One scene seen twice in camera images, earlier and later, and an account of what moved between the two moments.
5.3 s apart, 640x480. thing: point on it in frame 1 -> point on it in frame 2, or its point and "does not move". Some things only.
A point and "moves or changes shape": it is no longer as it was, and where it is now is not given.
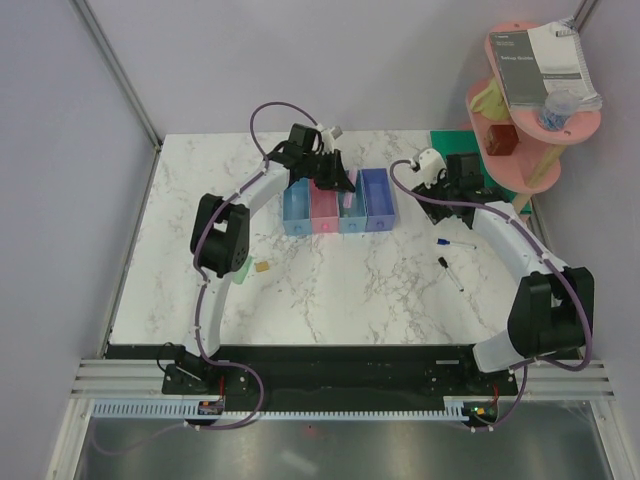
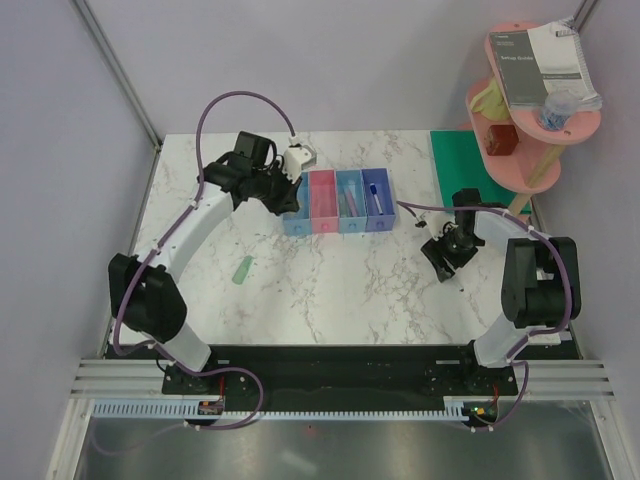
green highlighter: x=240 y=276 does not move
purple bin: x=378 y=200 does not move
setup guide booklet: x=518 y=68 does not move
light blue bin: x=297 y=208 does not move
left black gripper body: x=324 y=169 -> x=274 y=189
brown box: x=501 y=140 does not move
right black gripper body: x=441 y=190 -> x=456 y=247
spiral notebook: x=561 y=62 does not move
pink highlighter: x=348 y=197 moves or changes shape
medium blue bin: x=353 y=220 does not move
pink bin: x=324 y=210 does not move
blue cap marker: x=445 y=242 moves or changes shape
